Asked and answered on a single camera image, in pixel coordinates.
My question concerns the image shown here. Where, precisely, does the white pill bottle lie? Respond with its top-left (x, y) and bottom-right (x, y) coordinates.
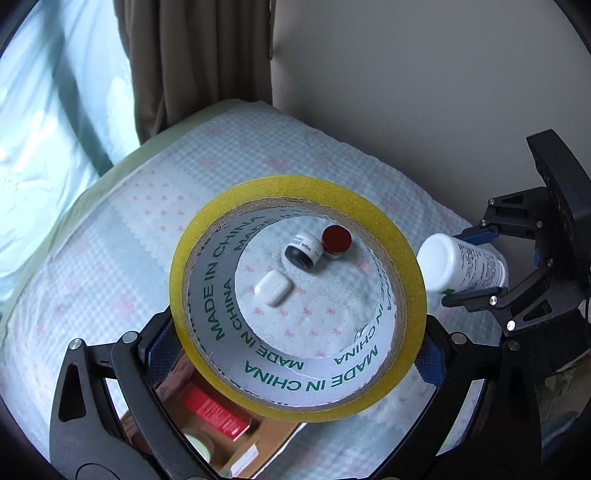
top-left (417, 233), bottom-right (508, 294)

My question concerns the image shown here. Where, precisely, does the green lidded jar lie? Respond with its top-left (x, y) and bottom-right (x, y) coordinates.
top-left (182, 430), bottom-right (214, 463)

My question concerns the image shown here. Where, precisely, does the red cosmetics box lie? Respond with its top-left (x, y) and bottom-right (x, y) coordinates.
top-left (179, 384), bottom-right (252, 441)

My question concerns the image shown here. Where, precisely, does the yellow packing tape roll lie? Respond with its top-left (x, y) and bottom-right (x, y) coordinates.
top-left (169, 175), bottom-right (427, 423)

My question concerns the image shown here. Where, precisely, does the brown cardboard box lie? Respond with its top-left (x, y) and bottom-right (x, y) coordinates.
top-left (154, 354), bottom-right (304, 478)

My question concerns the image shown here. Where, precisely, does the small red lidded jar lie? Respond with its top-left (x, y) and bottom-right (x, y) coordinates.
top-left (321, 225), bottom-right (353, 260)

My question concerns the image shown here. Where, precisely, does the white earbuds case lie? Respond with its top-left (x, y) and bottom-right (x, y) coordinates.
top-left (254, 270), bottom-right (293, 306)

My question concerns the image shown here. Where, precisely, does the small black white bottle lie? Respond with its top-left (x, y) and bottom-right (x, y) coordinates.
top-left (283, 233), bottom-right (324, 271)

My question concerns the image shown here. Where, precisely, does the light blue sheer curtain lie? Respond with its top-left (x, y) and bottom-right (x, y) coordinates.
top-left (1, 1), bottom-right (138, 278)

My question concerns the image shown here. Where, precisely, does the brown curtain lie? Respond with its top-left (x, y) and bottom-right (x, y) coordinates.
top-left (113, 0), bottom-right (276, 142)

